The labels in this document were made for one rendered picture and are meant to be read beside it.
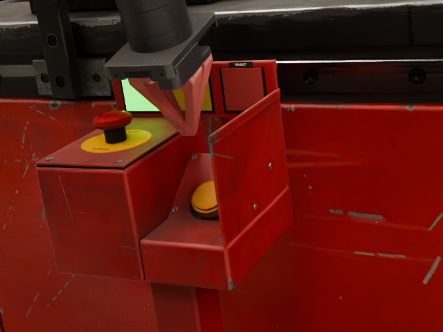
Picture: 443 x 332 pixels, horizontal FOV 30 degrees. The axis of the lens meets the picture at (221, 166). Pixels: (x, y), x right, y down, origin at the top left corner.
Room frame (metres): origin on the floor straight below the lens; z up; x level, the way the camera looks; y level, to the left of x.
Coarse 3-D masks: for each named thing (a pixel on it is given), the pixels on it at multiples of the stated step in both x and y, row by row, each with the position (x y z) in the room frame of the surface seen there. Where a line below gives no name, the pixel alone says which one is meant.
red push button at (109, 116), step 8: (104, 112) 0.82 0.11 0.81; (112, 112) 0.81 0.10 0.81; (120, 112) 0.81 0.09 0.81; (128, 112) 0.81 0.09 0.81; (96, 120) 0.80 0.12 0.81; (104, 120) 0.79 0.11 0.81; (112, 120) 0.79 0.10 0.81; (120, 120) 0.79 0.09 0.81; (128, 120) 0.80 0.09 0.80; (104, 128) 0.79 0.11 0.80; (112, 128) 0.79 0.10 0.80; (120, 128) 0.80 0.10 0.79; (112, 136) 0.80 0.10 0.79; (120, 136) 0.80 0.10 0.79
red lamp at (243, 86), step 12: (228, 72) 0.84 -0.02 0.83; (240, 72) 0.83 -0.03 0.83; (252, 72) 0.82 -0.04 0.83; (228, 84) 0.84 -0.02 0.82; (240, 84) 0.83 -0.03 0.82; (252, 84) 0.82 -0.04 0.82; (228, 96) 0.84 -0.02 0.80; (240, 96) 0.83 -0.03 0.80; (252, 96) 0.83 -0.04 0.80; (228, 108) 0.84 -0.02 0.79; (240, 108) 0.83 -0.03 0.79
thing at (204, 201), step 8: (208, 184) 0.77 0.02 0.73; (200, 192) 0.77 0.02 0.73; (208, 192) 0.76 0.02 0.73; (192, 200) 0.76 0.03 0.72; (200, 200) 0.76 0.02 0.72; (208, 200) 0.76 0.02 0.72; (200, 208) 0.75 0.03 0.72; (208, 208) 0.75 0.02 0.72; (216, 208) 0.75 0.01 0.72; (208, 216) 0.75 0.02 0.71
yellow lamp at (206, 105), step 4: (208, 84) 0.85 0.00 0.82; (208, 88) 0.85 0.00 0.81; (176, 92) 0.87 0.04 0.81; (180, 92) 0.86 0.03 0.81; (208, 92) 0.85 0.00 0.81; (176, 96) 0.87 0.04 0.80; (180, 96) 0.87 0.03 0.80; (204, 96) 0.85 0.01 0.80; (208, 96) 0.85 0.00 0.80; (180, 100) 0.87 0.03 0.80; (184, 100) 0.86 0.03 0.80; (204, 100) 0.85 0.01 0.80; (208, 100) 0.85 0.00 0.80; (180, 104) 0.87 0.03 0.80; (184, 104) 0.86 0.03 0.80; (204, 104) 0.85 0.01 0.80; (208, 104) 0.85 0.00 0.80; (184, 108) 0.86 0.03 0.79; (204, 108) 0.85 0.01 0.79; (208, 108) 0.85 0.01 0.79
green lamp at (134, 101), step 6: (126, 84) 0.90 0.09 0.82; (126, 90) 0.90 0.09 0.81; (132, 90) 0.89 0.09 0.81; (126, 96) 0.90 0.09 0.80; (132, 96) 0.89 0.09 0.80; (138, 96) 0.89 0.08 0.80; (126, 102) 0.90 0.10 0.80; (132, 102) 0.89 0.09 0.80; (138, 102) 0.89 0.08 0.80; (144, 102) 0.89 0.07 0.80; (132, 108) 0.90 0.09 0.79; (138, 108) 0.89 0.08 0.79; (144, 108) 0.89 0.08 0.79; (150, 108) 0.88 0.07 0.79; (156, 108) 0.88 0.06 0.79
